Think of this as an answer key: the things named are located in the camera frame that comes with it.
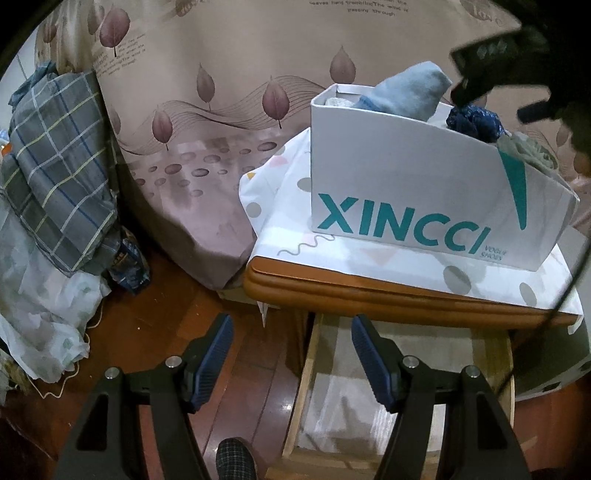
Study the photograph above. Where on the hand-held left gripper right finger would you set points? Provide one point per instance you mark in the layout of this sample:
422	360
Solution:
369	364

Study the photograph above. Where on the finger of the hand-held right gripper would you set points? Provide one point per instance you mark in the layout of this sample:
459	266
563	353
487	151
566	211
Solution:
538	111
489	60

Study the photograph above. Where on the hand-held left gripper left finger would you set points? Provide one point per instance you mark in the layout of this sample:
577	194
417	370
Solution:
210	364

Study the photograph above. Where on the grey underwear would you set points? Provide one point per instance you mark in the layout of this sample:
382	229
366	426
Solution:
531	152

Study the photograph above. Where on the navy speckled underwear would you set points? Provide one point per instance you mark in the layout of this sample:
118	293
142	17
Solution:
475	122

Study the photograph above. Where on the wooden drawer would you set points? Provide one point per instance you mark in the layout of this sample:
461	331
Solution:
302	397

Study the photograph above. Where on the light blue underwear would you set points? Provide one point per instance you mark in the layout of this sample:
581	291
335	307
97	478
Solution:
406	92

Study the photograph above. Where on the white shoe box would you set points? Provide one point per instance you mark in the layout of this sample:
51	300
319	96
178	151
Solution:
392	175

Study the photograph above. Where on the wooden nightstand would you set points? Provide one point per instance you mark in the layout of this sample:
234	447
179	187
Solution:
369	302

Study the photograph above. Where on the plaid slipper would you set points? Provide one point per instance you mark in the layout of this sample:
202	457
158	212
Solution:
235	459

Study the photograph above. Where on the white dotted cloth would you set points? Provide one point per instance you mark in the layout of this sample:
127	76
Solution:
369	258

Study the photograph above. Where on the blue printed packet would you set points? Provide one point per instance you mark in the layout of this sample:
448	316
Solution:
129	267

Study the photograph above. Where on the white plastic bag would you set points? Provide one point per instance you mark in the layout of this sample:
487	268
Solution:
41	323

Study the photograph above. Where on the grey plaid blanket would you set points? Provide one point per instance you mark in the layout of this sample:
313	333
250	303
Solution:
51	175

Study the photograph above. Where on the blue grey cloth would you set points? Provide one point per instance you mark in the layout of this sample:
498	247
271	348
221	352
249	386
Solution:
37	78

